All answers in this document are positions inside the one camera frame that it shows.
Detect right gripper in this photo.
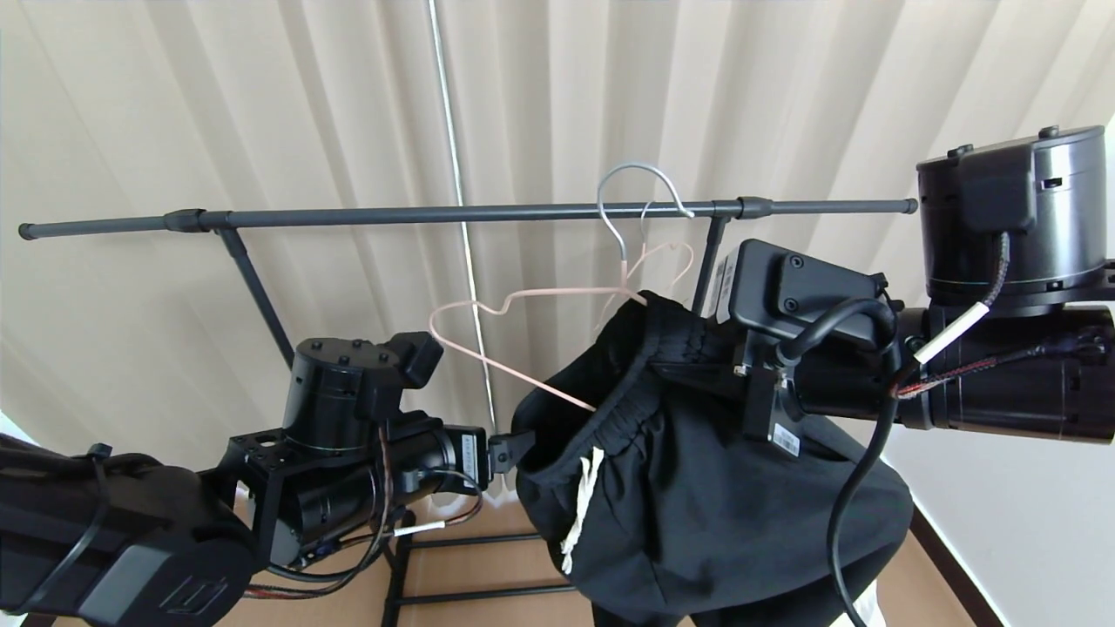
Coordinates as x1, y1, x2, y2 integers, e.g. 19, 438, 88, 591
788, 335, 924, 419

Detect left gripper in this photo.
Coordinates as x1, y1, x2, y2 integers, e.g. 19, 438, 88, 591
402, 424, 490, 506

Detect pink clothes hanger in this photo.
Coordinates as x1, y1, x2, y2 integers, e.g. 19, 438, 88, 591
610, 202, 696, 306
427, 162, 696, 413

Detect black shorts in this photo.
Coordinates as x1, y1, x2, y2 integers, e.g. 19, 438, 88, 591
510, 292, 916, 627

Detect white shirt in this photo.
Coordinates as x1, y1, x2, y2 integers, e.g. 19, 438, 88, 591
849, 582, 885, 627

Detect black clothes rack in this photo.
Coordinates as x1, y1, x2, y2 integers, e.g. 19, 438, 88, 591
17, 198, 918, 627

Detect beige curtain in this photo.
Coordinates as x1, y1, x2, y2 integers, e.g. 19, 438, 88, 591
0, 0, 1115, 523

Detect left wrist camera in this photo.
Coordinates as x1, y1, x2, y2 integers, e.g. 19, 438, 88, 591
381, 331, 445, 393

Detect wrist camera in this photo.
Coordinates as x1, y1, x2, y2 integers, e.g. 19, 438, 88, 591
381, 331, 445, 393
708, 239, 891, 460

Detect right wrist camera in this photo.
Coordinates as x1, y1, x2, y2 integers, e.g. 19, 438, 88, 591
708, 239, 891, 460

